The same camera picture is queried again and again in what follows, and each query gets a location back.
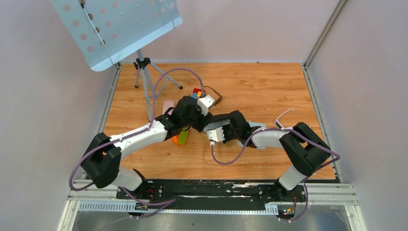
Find black glasses case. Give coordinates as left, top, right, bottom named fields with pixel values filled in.
left=198, top=114, right=230, bottom=132

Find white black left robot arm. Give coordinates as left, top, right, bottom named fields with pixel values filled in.
left=80, top=95, right=215, bottom=199

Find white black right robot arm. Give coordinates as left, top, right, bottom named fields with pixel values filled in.
left=212, top=110, right=331, bottom=201

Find right blue cleaning cloth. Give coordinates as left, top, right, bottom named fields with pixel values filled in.
left=237, top=121, right=266, bottom=150

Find green toy brick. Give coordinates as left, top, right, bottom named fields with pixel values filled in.
left=177, top=127, right=190, bottom=146

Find colourful toy brick cube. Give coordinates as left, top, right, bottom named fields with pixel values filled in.
left=191, top=88, right=205, bottom=99

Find pink glasses case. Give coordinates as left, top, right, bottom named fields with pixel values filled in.
left=162, top=100, right=175, bottom=114

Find perforated music stand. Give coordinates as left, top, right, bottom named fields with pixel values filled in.
left=51, top=0, right=182, bottom=109

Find brown frame sunglasses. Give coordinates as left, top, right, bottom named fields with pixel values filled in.
left=204, top=86, right=223, bottom=106

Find orange ring toy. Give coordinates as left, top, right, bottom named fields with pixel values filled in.
left=171, top=135, right=186, bottom=147

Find white frame sunglasses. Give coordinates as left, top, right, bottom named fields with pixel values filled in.
left=273, top=108, right=312, bottom=128

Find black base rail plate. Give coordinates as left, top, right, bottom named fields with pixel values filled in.
left=116, top=179, right=306, bottom=217

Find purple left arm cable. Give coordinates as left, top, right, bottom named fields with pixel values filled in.
left=68, top=67, right=204, bottom=224

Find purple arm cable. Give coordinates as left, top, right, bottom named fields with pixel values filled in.
left=68, top=67, right=204, bottom=224
left=211, top=128, right=341, bottom=222

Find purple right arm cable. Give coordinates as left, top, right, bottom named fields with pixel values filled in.
left=211, top=128, right=341, bottom=222

